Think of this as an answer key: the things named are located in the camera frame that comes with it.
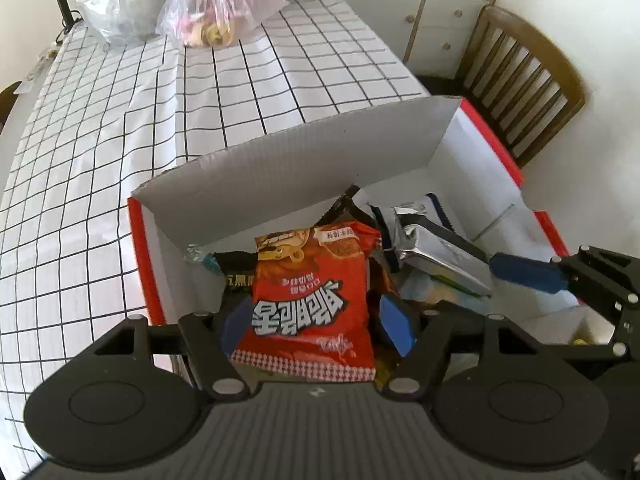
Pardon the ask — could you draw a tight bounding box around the black snack packet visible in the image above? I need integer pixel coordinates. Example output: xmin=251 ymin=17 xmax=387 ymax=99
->
xmin=212 ymin=251 xmax=258 ymax=311

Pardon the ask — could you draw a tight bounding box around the pale blue snack packet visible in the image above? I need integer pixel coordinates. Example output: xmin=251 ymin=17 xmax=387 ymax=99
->
xmin=400 ymin=270 xmax=491 ymax=316

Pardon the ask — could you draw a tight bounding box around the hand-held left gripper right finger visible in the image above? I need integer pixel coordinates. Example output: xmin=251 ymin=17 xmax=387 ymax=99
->
xmin=377 ymin=294 xmax=551 ymax=403

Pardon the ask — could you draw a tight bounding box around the red cardboard box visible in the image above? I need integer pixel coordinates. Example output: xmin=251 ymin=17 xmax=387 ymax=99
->
xmin=127 ymin=95 xmax=616 ymax=356

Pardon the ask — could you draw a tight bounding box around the wooden slat-back chair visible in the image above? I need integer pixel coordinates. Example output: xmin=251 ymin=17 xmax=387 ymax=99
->
xmin=415 ymin=6 xmax=587 ymax=168

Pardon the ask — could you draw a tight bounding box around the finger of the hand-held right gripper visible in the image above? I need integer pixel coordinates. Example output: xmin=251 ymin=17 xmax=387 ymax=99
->
xmin=542 ymin=305 xmax=640 ymax=361
xmin=490 ymin=245 xmax=640 ymax=321

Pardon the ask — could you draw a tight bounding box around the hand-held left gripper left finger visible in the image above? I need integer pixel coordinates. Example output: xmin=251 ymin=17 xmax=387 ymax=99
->
xmin=75 ymin=300 xmax=257 ymax=403

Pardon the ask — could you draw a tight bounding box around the brown chip bag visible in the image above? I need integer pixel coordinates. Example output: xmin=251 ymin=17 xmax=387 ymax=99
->
xmin=312 ymin=185 xmax=386 ymax=233

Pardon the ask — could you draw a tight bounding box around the silver and black snack pack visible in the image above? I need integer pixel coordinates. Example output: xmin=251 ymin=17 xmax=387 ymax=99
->
xmin=382 ymin=207 xmax=496 ymax=297

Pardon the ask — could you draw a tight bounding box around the small clear wrapper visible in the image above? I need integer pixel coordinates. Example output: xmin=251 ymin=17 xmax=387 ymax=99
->
xmin=27 ymin=47 xmax=56 ymax=83

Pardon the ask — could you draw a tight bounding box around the red snack bag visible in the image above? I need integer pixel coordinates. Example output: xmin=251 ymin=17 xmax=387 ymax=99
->
xmin=230 ymin=225 xmax=383 ymax=383

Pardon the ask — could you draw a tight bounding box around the pink plastic bag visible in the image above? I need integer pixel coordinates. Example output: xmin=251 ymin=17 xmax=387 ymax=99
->
xmin=156 ymin=0 xmax=301 ymax=50

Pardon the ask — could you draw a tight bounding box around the teal candy wrapper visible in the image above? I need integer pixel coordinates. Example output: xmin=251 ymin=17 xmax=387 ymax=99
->
xmin=184 ymin=244 xmax=225 ymax=277

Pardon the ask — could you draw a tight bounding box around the white wooden cabinet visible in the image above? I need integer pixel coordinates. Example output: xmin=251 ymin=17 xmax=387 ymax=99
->
xmin=300 ymin=0 xmax=498 ymax=81

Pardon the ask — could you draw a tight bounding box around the clear plastic bag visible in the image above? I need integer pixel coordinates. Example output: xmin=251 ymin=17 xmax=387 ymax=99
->
xmin=75 ymin=0 xmax=186 ymax=46

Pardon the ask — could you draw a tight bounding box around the white checkered tablecloth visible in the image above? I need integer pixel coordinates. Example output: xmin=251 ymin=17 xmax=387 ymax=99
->
xmin=0 ymin=0 xmax=431 ymax=466

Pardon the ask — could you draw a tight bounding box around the yellow snack packet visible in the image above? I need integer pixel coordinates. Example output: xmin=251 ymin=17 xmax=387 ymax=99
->
xmin=372 ymin=352 xmax=401 ymax=388

